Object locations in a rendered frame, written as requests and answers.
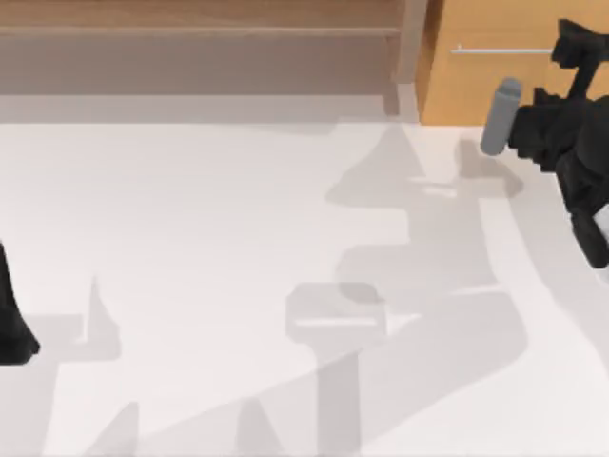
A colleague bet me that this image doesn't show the pale grey rounded box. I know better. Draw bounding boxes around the pale grey rounded box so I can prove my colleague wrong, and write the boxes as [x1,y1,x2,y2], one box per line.
[479,77,523,157]

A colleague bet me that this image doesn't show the wooden open shelves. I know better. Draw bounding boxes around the wooden open shelves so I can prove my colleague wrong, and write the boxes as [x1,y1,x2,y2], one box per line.
[0,0,444,116]

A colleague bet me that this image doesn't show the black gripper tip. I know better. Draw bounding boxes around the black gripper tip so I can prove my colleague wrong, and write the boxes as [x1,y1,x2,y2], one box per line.
[0,242,42,368]

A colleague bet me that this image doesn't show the long metal handle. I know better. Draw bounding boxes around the long metal handle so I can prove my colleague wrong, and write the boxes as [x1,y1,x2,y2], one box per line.
[450,43,557,55]

